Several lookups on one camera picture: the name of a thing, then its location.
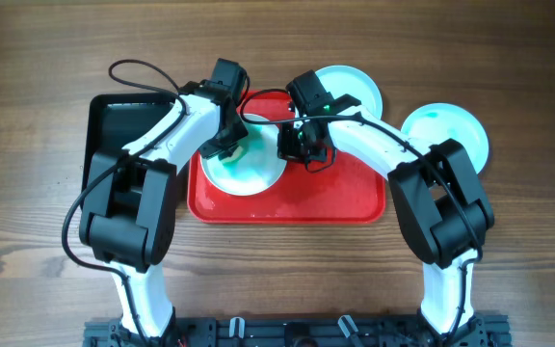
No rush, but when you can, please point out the green yellow scrub sponge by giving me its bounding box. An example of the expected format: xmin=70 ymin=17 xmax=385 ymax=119
xmin=218 ymin=145 xmax=246 ymax=164

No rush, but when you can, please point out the white plate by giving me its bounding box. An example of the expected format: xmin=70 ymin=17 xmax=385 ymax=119
xmin=201 ymin=122 xmax=286 ymax=196
xmin=292 ymin=65 xmax=383 ymax=120

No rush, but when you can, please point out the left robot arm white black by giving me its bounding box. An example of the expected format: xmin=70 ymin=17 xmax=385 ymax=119
xmin=75 ymin=82 xmax=248 ymax=346

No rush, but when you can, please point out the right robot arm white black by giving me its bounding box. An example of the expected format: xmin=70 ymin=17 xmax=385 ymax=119
xmin=277 ymin=95 xmax=494 ymax=346

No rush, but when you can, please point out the black tray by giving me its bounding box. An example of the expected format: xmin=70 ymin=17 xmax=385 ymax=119
xmin=81 ymin=93 xmax=173 ymax=207

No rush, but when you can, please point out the black mounting rail base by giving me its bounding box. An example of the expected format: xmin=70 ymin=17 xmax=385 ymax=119
xmin=82 ymin=313 xmax=513 ymax=347

